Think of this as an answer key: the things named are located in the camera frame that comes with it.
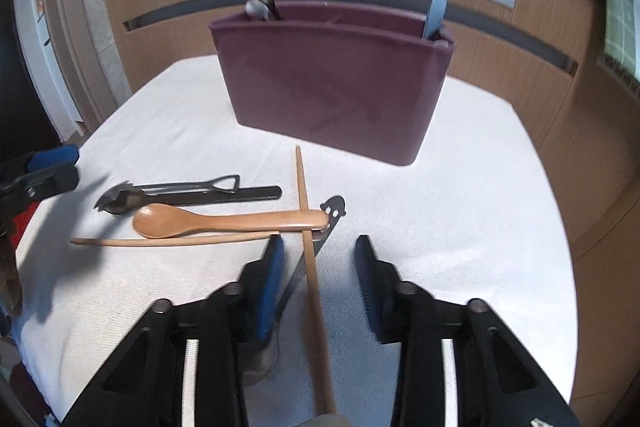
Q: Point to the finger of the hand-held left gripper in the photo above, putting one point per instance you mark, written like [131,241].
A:
[55,182]
[55,157]

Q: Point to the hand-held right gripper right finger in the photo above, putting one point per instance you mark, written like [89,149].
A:
[367,287]

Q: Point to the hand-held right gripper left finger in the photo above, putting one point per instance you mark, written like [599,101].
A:
[270,287]

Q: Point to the wooden chopstick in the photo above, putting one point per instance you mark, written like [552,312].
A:
[150,242]
[312,267]

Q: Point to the shovel style metal utensil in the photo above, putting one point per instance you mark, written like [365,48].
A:
[227,183]

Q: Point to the wooden spoon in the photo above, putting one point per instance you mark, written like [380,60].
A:
[160,221]

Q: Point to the maroon utensil holder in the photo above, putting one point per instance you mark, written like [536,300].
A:
[325,82]

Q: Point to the person's left forearm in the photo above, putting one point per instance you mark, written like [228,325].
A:
[9,277]

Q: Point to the white shelf unit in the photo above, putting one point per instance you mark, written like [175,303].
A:
[45,82]

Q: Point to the wooden counter cabinet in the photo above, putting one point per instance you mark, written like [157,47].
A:
[500,57]

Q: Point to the pale blue utensil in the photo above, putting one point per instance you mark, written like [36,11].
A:
[436,7]

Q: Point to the small grey vent grille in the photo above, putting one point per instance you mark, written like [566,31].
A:
[620,74]

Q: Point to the green checked cloth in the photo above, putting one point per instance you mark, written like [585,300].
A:
[620,17]

